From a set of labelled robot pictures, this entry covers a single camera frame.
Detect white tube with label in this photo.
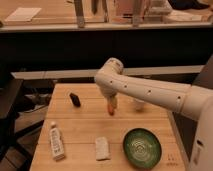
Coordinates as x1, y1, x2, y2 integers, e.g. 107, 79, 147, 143
49, 122, 65, 161

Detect white paper cup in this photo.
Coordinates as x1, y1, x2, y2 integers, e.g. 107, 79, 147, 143
133, 99, 145, 111

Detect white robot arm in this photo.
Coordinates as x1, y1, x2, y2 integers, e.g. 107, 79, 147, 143
94, 55, 213, 171

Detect white paper sheet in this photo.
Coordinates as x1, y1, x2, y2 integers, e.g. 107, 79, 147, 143
5, 7, 41, 22

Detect black eraser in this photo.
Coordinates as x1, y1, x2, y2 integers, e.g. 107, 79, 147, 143
70, 93, 81, 107

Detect wooden post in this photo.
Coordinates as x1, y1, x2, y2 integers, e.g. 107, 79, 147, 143
132, 0, 142, 27
74, 0, 85, 28

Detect green glass bowl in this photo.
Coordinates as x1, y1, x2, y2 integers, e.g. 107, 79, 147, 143
123, 128, 162, 170

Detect wooden post right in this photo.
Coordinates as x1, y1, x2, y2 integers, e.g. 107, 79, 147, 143
132, 0, 142, 27

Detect orange carrot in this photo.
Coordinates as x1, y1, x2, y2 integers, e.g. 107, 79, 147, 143
107, 105, 114, 116

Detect wooden post left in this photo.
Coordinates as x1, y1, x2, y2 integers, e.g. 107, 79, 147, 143
74, 0, 85, 28

